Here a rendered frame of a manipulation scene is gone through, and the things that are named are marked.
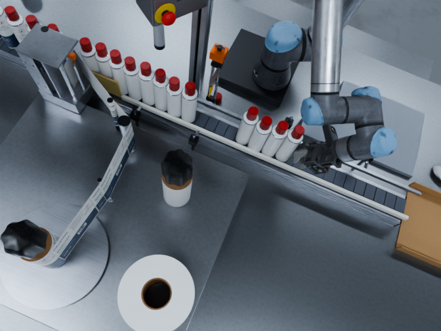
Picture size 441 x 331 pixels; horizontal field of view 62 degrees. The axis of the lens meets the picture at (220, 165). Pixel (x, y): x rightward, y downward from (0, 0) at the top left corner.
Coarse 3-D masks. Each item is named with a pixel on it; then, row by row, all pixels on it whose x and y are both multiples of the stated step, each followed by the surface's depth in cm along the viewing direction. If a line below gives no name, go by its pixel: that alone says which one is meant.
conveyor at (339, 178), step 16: (0, 48) 134; (112, 96) 132; (128, 96) 133; (208, 128) 132; (224, 128) 132; (224, 144) 130; (288, 160) 130; (320, 176) 130; (336, 176) 130; (336, 192) 128; (368, 192) 129; (384, 192) 130; (400, 208) 129
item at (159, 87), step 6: (156, 72) 114; (162, 72) 114; (156, 78) 115; (162, 78) 114; (168, 78) 119; (156, 84) 117; (162, 84) 117; (156, 90) 119; (162, 90) 119; (156, 96) 123; (162, 96) 122; (156, 102) 127; (162, 102) 126; (162, 108) 129
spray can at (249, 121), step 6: (252, 108) 113; (246, 114) 116; (252, 114) 112; (246, 120) 116; (252, 120) 115; (258, 120) 117; (240, 126) 121; (246, 126) 117; (252, 126) 117; (240, 132) 123; (246, 132) 121; (252, 132) 122; (240, 138) 126; (246, 138) 125; (246, 144) 131
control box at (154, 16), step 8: (136, 0) 95; (144, 0) 90; (152, 0) 87; (160, 0) 87; (168, 0) 89; (176, 0) 90; (184, 0) 92; (192, 0) 94; (200, 0) 95; (144, 8) 93; (152, 8) 89; (160, 8) 89; (168, 8) 91; (176, 8) 93; (184, 8) 94; (192, 8) 96; (200, 8) 98; (152, 16) 92; (160, 16) 92; (152, 24) 94; (160, 24) 95
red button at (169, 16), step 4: (164, 12) 91; (168, 12) 90; (172, 12) 90; (164, 16) 90; (168, 16) 90; (172, 16) 90; (176, 16) 92; (164, 20) 90; (168, 20) 90; (172, 20) 91; (164, 24) 92; (168, 24) 92
